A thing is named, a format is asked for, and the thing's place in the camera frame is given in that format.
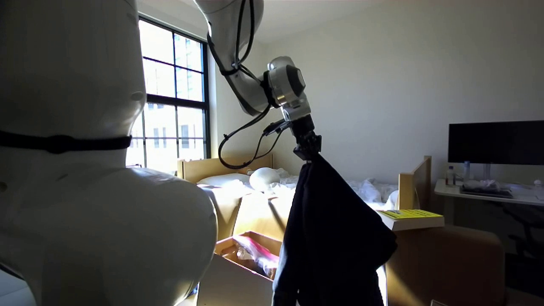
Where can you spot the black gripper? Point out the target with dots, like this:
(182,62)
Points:
(306,138)

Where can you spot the dark navy cloth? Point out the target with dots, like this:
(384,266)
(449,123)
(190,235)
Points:
(333,239)

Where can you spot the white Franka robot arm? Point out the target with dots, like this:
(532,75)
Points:
(85,215)

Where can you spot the open cardboard box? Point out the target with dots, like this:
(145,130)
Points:
(231,283)

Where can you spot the bed with white sheets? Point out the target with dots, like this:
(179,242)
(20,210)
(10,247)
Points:
(367,189)

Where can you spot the bed with white bedding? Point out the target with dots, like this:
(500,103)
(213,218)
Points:
(410,189)

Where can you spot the clear plastic bag with pink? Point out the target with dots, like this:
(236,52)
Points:
(257,256)

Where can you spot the yellow book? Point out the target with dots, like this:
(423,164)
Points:
(410,218)

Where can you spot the black framed window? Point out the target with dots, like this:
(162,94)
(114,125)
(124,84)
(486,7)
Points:
(170,86)

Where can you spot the small bottle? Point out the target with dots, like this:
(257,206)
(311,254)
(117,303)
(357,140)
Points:
(451,176)

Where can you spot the black monitor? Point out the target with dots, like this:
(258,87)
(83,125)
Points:
(495,142)

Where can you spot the white desk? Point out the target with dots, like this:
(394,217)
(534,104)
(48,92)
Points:
(527,196)

